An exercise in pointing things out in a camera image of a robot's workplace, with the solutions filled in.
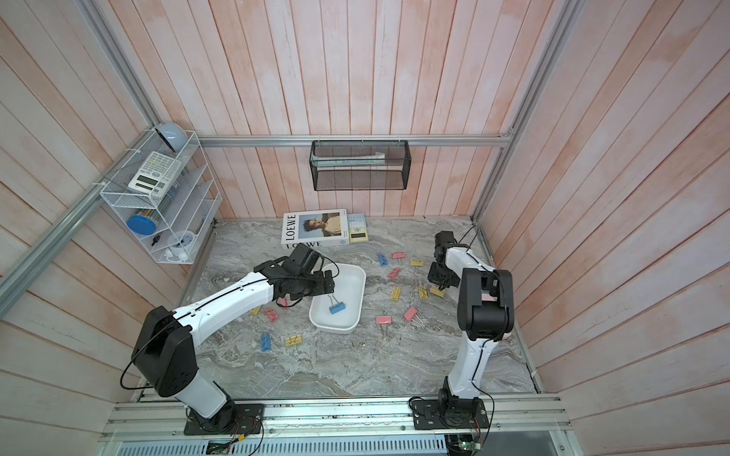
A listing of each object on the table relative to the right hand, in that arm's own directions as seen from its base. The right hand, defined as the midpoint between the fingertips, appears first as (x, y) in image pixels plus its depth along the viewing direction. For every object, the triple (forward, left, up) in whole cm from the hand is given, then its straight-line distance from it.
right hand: (443, 278), depth 100 cm
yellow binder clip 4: (-5, +3, 0) cm, 6 cm away
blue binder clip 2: (+9, +22, -1) cm, 23 cm away
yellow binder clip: (+7, +9, +1) cm, 11 cm away
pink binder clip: (+10, +15, 0) cm, 18 cm away
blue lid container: (-5, +89, +32) cm, 94 cm away
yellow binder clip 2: (-6, +17, 0) cm, 18 cm away
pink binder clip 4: (-14, +13, -1) cm, 18 cm away
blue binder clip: (-13, +37, 0) cm, 39 cm away
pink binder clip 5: (-16, +58, +1) cm, 60 cm away
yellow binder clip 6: (-31, +50, +34) cm, 68 cm away
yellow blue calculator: (+24, +32, +1) cm, 40 cm away
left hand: (-12, +41, +11) cm, 44 cm away
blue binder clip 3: (-25, +58, +1) cm, 63 cm away
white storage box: (-14, +36, 0) cm, 39 cm away
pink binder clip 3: (-16, +22, 0) cm, 27 cm away
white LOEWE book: (+20, +49, +4) cm, 53 cm away
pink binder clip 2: (+2, +17, 0) cm, 17 cm away
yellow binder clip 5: (-24, +50, +2) cm, 55 cm away
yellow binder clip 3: (-5, +7, -1) cm, 9 cm away
